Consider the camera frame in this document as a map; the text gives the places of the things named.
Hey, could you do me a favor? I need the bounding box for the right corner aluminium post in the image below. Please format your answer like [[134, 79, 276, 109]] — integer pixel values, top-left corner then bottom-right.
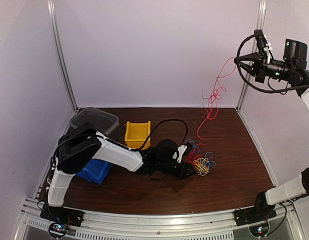
[[235, 0, 267, 111]]

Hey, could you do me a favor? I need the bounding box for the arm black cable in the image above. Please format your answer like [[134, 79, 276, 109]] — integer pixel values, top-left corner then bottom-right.
[[129, 119, 189, 151], [235, 34, 292, 95]]

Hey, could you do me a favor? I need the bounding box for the front aluminium rail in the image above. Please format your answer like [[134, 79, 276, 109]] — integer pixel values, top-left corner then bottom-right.
[[12, 198, 306, 240]]

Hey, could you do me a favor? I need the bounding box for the yellow plastic bin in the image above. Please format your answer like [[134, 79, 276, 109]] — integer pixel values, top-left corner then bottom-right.
[[124, 121, 151, 149]]

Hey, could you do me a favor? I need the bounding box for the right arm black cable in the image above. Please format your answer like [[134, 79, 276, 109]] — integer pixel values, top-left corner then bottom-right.
[[235, 34, 292, 95]]

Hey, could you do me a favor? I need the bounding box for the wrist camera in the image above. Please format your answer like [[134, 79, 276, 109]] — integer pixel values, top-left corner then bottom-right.
[[172, 142, 193, 163], [254, 29, 273, 64]]

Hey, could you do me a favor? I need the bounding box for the left corner aluminium post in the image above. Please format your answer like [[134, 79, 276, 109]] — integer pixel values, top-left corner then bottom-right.
[[46, 0, 78, 112]]

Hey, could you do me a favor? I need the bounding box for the corner aluminium post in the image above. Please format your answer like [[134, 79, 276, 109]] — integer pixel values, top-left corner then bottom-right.
[[46, 0, 78, 112], [235, 0, 267, 111]]

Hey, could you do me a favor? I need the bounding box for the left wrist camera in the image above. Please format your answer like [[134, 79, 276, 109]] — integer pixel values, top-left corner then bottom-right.
[[172, 142, 193, 163]]

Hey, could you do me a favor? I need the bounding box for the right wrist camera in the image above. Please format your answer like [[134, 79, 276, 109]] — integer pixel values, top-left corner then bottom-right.
[[254, 29, 273, 64]]

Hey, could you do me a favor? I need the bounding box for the clear grey plastic tub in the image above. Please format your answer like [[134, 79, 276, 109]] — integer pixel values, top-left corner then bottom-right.
[[69, 107, 120, 140]]

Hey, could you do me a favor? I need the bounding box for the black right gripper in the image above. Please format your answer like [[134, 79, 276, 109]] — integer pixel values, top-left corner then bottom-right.
[[234, 49, 295, 83]]

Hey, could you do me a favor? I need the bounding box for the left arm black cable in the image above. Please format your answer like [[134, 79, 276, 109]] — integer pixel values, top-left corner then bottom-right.
[[129, 119, 189, 151]]

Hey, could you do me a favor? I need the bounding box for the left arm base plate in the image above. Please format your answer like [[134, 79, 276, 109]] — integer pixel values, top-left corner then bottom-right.
[[40, 201, 84, 227]]

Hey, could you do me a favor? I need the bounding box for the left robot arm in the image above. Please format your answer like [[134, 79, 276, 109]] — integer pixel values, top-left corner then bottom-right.
[[45, 128, 196, 222]]

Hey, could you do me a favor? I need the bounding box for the blue plastic bin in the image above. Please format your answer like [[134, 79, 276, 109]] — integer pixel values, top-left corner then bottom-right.
[[76, 159, 112, 185]]

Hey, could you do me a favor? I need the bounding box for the long red cable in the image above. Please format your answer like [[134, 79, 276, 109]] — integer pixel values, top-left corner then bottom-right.
[[196, 56, 237, 141]]

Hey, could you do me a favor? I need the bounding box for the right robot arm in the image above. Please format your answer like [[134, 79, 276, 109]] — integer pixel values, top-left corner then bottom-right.
[[234, 39, 309, 221]]

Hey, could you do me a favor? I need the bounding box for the yellow cable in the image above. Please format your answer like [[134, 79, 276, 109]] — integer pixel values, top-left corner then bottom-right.
[[192, 157, 211, 177]]

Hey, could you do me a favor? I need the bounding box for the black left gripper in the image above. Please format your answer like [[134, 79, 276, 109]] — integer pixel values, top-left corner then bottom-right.
[[157, 159, 197, 180]]

